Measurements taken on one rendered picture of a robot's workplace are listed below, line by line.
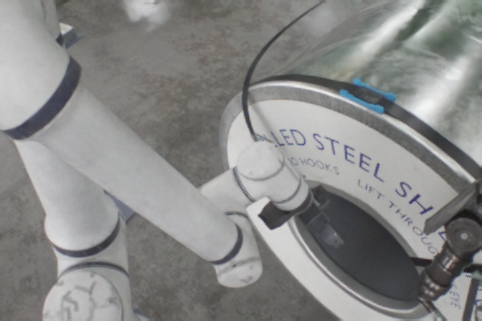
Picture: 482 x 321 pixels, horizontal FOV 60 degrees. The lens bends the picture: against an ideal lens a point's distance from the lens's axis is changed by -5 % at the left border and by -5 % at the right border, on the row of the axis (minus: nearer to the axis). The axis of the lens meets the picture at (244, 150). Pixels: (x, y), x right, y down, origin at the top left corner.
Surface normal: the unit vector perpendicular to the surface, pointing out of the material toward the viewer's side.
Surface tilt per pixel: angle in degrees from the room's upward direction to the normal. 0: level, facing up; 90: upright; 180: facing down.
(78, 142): 85
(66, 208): 90
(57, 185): 90
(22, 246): 0
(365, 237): 15
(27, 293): 0
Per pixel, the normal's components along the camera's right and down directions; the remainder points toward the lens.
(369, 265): -0.16, -0.70
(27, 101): 0.52, 0.48
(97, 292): 0.02, -0.63
